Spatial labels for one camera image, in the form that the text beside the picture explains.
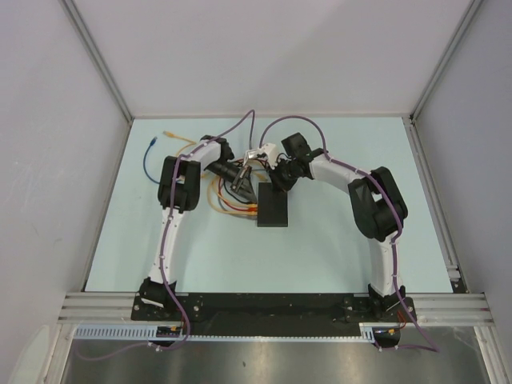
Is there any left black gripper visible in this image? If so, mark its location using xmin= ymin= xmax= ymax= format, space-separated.
xmin=206 ymin=160 xmax=256 ymax=204

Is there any black network switch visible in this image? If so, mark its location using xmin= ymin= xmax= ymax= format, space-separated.
xmin=257 ymin=182 xmax=289 ymax=228

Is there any black ethernet cable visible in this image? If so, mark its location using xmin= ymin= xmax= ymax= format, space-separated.
xmin=222 ymin=158 xmax=277 ymax=203

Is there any blue ethernet cable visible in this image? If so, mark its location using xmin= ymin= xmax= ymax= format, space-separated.
xmin=142 ymin=136 xmax=166 ymax=183

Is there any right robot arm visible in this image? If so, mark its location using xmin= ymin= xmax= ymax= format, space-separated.
xmin=267 ymin=133 xmax=408 ymax=321

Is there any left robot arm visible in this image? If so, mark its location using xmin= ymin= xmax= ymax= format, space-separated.
xmin=138 ymin=135 xmax=257 ymax=320

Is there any grey ethernet cable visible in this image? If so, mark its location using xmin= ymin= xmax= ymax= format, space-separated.
xmin=218 ymin=195 xmax=259 ymax=217

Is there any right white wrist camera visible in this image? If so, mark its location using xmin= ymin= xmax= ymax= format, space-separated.
xmin=257 ymin=143 xmax=279 ymax=170

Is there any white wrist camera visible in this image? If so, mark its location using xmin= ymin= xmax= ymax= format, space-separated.
xmin=243 ymin=148 xmax=264 ymax=165
xmin=257 ymin=143 xmax=279 ymax=170

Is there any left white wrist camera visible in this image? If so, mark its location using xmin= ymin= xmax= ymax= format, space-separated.
xmin=243 ymin=148 xmax=264 ymax=165

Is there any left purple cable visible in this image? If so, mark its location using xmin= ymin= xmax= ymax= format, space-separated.
xmin=75 ymin=110 xmax=257 ymax=359

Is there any purple cable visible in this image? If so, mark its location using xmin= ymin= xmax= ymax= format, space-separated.
xmin=75 ymin=110 xmax=257 ymax=359
xmin=258 ymin=115 xmax=439 ymax=353

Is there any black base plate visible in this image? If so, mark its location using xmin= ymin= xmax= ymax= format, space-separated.
xmin=131 ymin=291 xmax=417 ymax=337

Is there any white slotted cable duct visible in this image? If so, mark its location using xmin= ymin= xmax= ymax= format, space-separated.
xmin=74 ymin=324 xmax=374 ymax=343

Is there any right aluminium side rail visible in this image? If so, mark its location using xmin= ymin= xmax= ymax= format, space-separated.
xmin=402 ymin=117 xmax=468 ymax=294

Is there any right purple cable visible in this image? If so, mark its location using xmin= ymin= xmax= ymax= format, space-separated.
xmin=258 ymin=115 xmax=439 ymax=353

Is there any left aluminium corner post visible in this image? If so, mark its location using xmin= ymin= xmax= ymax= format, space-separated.
xmin=58 ymin=0 xmax=134 ymax=125

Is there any aluminium corner post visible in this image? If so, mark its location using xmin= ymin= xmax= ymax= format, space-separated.
xmin=409 ymin=0 xmax=486 ymax=123
xmin=58 ymin=0 xmax=134 ymax=125

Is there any right aluminium corner post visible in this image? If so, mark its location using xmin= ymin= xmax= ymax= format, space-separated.
xmin=409 ymin=0 xmax=486 ymax=123

